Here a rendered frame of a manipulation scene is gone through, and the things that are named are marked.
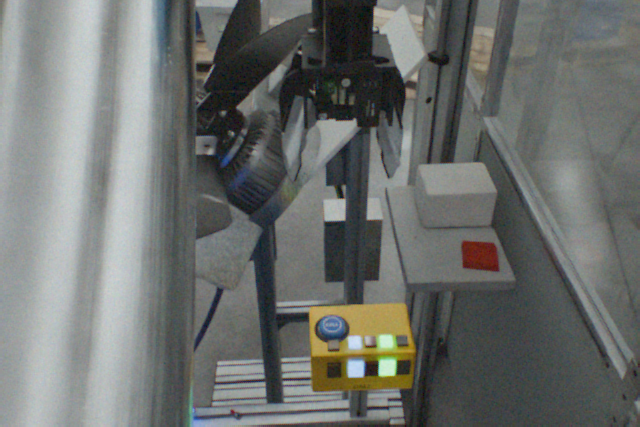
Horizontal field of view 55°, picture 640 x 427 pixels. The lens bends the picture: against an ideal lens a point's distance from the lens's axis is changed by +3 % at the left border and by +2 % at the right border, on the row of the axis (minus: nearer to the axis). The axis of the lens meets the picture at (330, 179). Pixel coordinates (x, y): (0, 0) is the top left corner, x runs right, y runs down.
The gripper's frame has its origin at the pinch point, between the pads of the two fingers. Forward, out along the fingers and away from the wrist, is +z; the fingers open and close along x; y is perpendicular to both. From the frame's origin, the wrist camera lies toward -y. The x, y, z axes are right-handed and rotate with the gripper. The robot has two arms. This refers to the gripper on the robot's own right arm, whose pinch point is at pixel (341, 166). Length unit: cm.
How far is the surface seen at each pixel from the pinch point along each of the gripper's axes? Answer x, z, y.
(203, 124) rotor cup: -23, 27, -55
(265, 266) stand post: -14, 71, -59
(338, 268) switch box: 5, 81, -68
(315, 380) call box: -2.9, 46.5, -9.4
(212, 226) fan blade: -18.7, 29.5, -26.5
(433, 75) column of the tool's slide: 30, 36, -92
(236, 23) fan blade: -17, 15, -76
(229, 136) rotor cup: -18, 30, -54
